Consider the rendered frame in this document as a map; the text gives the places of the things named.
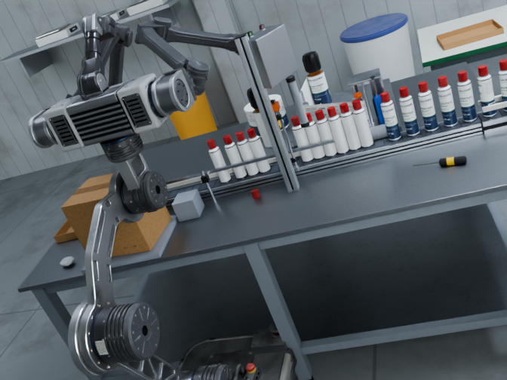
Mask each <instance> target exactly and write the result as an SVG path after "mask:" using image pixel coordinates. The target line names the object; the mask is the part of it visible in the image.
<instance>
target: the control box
mask: <svg viewBox="0 0 507 380"><path fill-rule="evenodd" d="M248 44H249V46H250V50H251V52H252V54H253V58H254V61H255V63H256V66H257V70H258V73H259V74H260V78H261V81H262V83H263V87H264V88H273V87H274V86H276V85H277V84H279V83H280V82H282V81H283V80H284V79H286V78H288V77H289V76H291V75H292V74H294V73H295V72H297V71H298V70H299V69H298V66H297V62H296V59H295V56H294V54H293V49H292V47H291V44H290V40H289V37H288V34H287V30H286V27H285V25H284V24H278V25H274V26H267V27H266V30H263V31H261V32H260V31H259V32H256V33H255V34H254V37H252V38H249V40H248Z"/></svg>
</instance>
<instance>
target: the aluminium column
mask: <svg viewBox="0 0 507 380"><path fill-rule="evenodd" d="M234 40H235V44H236V47H237V49H238V52H239V55H240V58H241V61H242V63H243V66H244V70H245V72H246V74H247V78H248V81H249V83H250V86H251V89H252V91H253V95H254V97H255V100H256V102H257V106H258V108H259V111H260V114H261V117H262V120H263V123H264V125H265V128H266V131H267V134H268V136H269V140H270V143H271V144H272V148H273V151H274V153H275V157H276V159H277V162H278V166H279V167H280V170H281V174H282V176H283V178H284V182H285V185H286V187H287V190H288V193H291V192H297V191H299V187H300V185H299V183H298V180H297V176H296V174H295V171H294V168H293V165H292V163H291V160H290V156H289V154H288V151H287V147H286V145H285V142H284V139H283V136H282V134H281V130H280V127H279V125H278V121H277V118H276V116H275V113H274V110H273V108H272V104H271V101H270V99H269V95H268V92H267V89H266V88H264V87H263V83H262V81H261V78H260V74H259V73H258V70H257V66H256V63H255V61H254V57H253V54H252V52H251V50H250V46H249V44H248V40H249V37H248V35H247V32H246V33H243V34H240V35H237V36H235V38H234Z"/></svg>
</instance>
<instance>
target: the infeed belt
mask: <svg viewBox="0 0 507 380"><path fill-rule="evenodd" d="M457 122H458V124H457V125H456V126H454V127H445V126H444V122H442V123H439V124H438V129H437V130H436V131H433V132H427V131H426V129H425V127H421V128H420V130H419V131H420V133H419V134H418V135H416V136H408V135H407V131H406V132H403V133H401V138H400V139H399V140H396V141H389V137H388V136H387V137H384V138H381V139H375V140H373V145H372V146H371V147H369V148H362V147H361V148H360V149H358V150H355V151H351V150H349V151H348V152H347V153H345V154H341V155H340V154H338V153H337V154H336V155H334V156H333V157H327V156H325V157H324V158H322V159H319V160H315V159H313V160H312V161H310V162H307V163H304V162H303V160H302V158H298V159H297V165H299V167H301V166H305V165H308V164H314V163H318V162H321V161H326V160H330V159H333V158H338V157H342V156H345V155H350V154H354V153H358V152H363V151H367V150H370V149H375V148H379V147H382V146H387V145H391V144H394V143H400V142H403V141H407V140H410V139H416V138H419V137H422V136H428V135H431V134H434V133H440V132H444V131H447V130H452V129H456V128H459V127H465V126H468V125H471V124H477V123H481V119H480V118H479V117H478V114H477V120H476V121H473V122H469V123H467V122H464V121H463V118H458V119H457ZM270 167H271V170H270V171H269V172H267V173H258V174H257V175H256V176H249V175H248V172H247V171H246V172H247V176H246V177H245V178H243V179H236V176H235V174H234V175H231V177H232V179H231V180H230V181H229V182H227V183H221V181H220V178H219V179H213V180H210V181H209V182H208V183H209V185H210V188H216V187H219V186H222V185H228V184H232V183H235V182H240V181H244V180H247V179H253V178H256V177H259V176H265V175H269V174H272V173H277V172H281V170H280V167H279V166H278V164H273V165H270ZM195 189H198V191H199V192H200V191H204V190H207V189H208V188H207V185H206V183H202V182H201V183H198V184H194V185H189V186H186V187H182V188H177V189H174V190H170V191H168V198H167V199H170V198H175V197H176V196H177V194H179V193H182V192H188V191H191V190H195Z"/></svg>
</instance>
